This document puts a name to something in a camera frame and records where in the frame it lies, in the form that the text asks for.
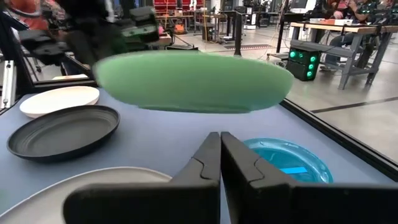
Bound black frame post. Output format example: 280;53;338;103
0;9;35;95

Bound clear blue plastic plate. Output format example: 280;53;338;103
243;138;334;184

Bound red storage cabinet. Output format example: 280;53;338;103
154;0;206;12

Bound person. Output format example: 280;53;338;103
320;0;382;72
4;0;66;31
323;0;352;20

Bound black computer with green lights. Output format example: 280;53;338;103
285;45;321;82

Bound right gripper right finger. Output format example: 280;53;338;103
220;131;398;224

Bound silver aluminium extrusion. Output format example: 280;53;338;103
0;60;17;110

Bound opaque green plastic plate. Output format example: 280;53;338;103
93;50;295;114

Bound large pale grey plate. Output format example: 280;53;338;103
0;166;172;224

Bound black table edge rail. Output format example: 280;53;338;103
279;98;398;183

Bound wooden workbench with grey legs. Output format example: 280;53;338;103
289;21;398;91

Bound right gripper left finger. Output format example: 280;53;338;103
62;131;222;224

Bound black plastic plate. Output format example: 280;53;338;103
6;105;121;163

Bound small white plastic plate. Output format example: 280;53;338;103
19;86;100;119

